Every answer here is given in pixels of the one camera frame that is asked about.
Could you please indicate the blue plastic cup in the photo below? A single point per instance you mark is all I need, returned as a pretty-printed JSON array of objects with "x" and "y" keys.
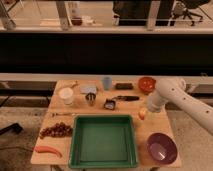
[{"x": 107, "y": 83}]

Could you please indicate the orange carrot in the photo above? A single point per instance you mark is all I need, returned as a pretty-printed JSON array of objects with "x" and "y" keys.
[{"x": 47, "y": 149}]

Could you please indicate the yellow red apple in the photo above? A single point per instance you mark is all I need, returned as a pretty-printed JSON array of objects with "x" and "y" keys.
[{"x": 142, "y": 113}]

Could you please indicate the white cup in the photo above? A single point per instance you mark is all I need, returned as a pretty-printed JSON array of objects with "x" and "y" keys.
[{"x": 67, "y": 95}]

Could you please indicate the green plastic tray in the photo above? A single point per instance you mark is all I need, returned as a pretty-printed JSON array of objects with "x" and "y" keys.
[{"x": 103, "y": 142}]

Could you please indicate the wooden spoon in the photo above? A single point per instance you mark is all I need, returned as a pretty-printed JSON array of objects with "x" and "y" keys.
[{"x": 70, "y": 85}]

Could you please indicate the small black square container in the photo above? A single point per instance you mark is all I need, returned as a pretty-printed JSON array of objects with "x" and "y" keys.
[{"x": 110, "y": 104}]

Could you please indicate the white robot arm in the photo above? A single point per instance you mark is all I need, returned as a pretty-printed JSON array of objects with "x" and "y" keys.
[{"x": 173, "y": 90}]

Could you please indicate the orange red bowl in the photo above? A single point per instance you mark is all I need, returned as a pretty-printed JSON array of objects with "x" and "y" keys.
[{"x": 146, "y": 84}]

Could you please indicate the black handled peeler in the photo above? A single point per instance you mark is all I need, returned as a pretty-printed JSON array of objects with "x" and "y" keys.
[{"x": 126, "y": 98}]

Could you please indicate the purple bowl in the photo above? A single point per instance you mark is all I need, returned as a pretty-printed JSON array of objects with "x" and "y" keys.
[{"x": 162, "y": 148}]

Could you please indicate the black object on floor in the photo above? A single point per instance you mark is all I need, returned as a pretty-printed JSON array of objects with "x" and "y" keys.
[{"x": 15, "y": 127}]

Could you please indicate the bunch of red grapes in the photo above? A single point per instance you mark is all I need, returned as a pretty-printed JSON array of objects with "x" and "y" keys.
[{"x": 57, "y": 130}]

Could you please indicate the black office chair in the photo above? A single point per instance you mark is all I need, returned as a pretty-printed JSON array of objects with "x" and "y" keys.
[{"x": 182, "y": 9}]

